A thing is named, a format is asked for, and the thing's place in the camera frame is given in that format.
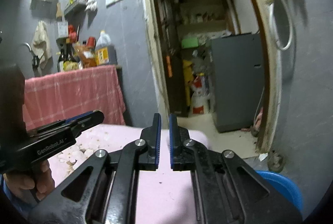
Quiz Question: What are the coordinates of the chrome kitchen faucet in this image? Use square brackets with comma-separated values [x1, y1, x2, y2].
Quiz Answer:
[21, 42, 34, 56]

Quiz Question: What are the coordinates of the left hand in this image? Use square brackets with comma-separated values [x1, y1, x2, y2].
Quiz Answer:
[4, 160, 55, 205]

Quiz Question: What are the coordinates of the red plaid cloth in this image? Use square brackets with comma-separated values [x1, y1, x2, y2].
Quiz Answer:
[22, 65, 126, 130]

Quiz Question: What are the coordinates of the dark sauce bottle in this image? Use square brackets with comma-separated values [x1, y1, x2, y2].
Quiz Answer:
[58, 49, 66, 72]

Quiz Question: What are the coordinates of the red white rice bag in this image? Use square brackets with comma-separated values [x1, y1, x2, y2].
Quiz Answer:
[190, 73, 210, 115]

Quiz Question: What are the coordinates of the large cooking oil jug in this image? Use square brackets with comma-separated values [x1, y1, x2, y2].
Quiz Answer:
[95, 30, 117, 66]

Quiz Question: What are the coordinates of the hanging beige towel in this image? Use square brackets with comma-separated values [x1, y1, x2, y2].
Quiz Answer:
[32, 20, 52, 70]

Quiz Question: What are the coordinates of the red cup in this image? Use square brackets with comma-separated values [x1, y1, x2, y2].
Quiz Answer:
[86, 37, 96, 49]

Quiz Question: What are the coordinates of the blue plastic basin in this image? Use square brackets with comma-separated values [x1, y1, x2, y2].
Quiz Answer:
[256, 170, 303, 212]

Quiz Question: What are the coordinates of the grey washing machine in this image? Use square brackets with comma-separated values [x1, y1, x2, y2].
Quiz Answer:
[210, 34, 265, 133]

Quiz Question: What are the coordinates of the green box on shelf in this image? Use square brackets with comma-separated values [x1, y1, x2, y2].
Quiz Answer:
[181, 37, 199, 49]

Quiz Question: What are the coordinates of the wooden door frame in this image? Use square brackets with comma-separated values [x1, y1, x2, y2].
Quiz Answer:
[143, 0, 282, 153]

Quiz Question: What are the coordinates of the white hose loop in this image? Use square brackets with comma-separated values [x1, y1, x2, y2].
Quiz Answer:
[267, 0, 294, 52]

